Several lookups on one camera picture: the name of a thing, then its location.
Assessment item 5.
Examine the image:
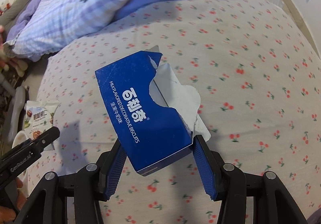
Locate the torn blue biscuit box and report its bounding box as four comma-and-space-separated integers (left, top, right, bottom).
95, 46, 211, 176

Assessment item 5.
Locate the white patterned trash bin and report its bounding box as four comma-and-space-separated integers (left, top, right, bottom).
11, 130, 33, 193

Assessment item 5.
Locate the person's left hand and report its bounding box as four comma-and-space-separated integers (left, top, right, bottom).
0, 178, 27, 223

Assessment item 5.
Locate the white nut snack packet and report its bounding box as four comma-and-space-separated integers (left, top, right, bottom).
24, 101, 59, 140

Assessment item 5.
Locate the pink plush monkey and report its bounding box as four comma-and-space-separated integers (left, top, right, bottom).
1, 25, 28, 77

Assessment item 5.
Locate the cherry print tablecloth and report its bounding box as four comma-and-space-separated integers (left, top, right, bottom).
26, 0, 320, 217

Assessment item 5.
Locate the checked blue duvet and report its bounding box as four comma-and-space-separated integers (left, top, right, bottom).
3, 0, 129, 61

